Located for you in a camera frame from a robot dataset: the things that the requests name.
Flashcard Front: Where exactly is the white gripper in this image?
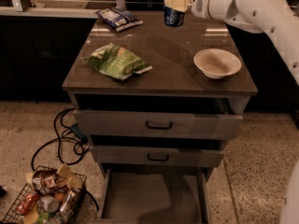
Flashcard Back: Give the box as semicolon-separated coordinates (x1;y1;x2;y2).
164;0;231;20

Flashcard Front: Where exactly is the blue pepsi can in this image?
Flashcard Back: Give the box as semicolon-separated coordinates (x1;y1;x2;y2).
164;5;185;27

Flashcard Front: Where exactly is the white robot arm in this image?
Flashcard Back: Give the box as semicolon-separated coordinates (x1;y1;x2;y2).
164;0;299;224

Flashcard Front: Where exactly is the grey drawer cabinet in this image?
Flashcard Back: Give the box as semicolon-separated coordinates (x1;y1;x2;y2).
62;11;259;224

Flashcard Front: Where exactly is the top drawer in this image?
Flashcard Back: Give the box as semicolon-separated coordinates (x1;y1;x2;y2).
74;94;242;140

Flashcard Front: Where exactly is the drawer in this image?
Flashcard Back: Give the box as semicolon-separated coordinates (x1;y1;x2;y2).
93;166;211;224
74;94;242;140
92;135;223;168

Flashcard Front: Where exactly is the middle drawer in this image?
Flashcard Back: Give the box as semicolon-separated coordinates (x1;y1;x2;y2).
92;135;223;168

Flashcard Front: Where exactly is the bottom drawer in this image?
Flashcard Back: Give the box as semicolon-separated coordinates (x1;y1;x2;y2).
93;166;211;224

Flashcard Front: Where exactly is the metallic can in basket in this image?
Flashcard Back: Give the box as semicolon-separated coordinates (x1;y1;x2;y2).
60;189;79;213

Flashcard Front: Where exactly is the silver can in basket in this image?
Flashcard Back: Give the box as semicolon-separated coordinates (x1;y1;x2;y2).
39;195;60;213

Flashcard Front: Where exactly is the blue white chip bag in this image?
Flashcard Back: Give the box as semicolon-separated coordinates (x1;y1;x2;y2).
96;7;143;32

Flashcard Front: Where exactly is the white bowl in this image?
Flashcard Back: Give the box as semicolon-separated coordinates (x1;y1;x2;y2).
193;49;242;79

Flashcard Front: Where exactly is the green chip bag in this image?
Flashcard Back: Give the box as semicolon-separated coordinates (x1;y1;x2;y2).
84;43;152;81

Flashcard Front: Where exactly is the brown snack bag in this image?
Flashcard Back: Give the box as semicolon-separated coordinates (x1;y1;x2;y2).
24;163;83;196

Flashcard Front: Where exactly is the red snack packet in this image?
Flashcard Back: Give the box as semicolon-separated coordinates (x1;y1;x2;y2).
15;192;39;216

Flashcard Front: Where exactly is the black floor cable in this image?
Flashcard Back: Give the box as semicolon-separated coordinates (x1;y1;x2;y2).
30;107;100;212

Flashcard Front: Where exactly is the black wire basket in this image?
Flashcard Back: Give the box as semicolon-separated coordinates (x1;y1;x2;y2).
3;166;87;224

